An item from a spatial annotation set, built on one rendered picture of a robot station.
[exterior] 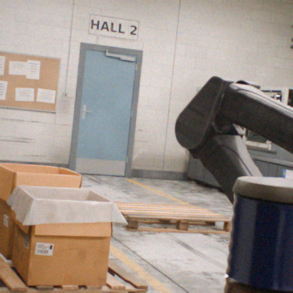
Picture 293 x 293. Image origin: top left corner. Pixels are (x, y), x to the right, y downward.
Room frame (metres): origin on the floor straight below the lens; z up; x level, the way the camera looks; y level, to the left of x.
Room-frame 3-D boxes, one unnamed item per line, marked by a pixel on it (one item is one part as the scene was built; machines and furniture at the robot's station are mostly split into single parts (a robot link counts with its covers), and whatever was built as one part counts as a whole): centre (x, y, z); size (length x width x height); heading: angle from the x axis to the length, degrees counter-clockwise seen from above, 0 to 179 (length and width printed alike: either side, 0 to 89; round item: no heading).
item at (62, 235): (4.21, 0.45, 0.40); 0.66 x 0.62 x 0.50; 21
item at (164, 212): (7.36, -0.30, 0.07); 1.20 x 1.00 x 0.14; 112
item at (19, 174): (4.77, 0.71, 0.43); 0.57 x 0.53 x 0.58; 24
